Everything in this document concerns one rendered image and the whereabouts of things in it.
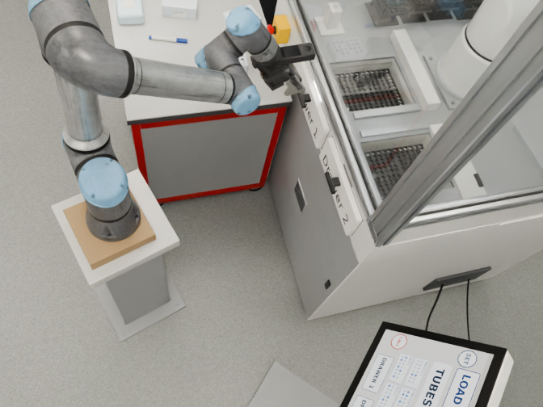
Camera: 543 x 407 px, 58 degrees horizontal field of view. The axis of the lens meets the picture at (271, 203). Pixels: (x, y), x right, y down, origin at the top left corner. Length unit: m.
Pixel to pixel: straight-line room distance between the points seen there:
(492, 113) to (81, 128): 0.92
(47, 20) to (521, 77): 0.84
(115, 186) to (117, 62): 0.39
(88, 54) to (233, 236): 1.49
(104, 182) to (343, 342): 1.37
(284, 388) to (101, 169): 1.25
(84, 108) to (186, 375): 1.28
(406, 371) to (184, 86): 0.80
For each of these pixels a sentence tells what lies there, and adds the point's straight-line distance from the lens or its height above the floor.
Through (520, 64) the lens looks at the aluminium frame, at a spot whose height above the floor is 1.64.
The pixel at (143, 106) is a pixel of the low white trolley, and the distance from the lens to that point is 1.75.
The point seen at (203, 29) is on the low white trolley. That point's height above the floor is 0.76.
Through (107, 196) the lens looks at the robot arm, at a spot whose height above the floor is 1.01.
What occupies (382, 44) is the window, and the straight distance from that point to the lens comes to 1.26.
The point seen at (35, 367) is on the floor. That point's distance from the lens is 2.26.
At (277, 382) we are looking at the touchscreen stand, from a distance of 2.16.
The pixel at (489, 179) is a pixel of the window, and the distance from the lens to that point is 1.25.
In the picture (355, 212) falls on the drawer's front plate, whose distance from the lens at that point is 1.43.
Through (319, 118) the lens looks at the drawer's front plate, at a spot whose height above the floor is 0.92.
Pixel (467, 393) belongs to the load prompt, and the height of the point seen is 1.17.
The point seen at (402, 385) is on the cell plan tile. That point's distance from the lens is 1.19.
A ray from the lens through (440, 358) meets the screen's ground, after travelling 1.19.
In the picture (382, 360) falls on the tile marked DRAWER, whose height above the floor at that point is 1.00.
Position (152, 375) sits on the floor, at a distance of 2.17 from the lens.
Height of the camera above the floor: 2.15
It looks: 62 degrees down
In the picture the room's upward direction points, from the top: 19 degrees clockwise
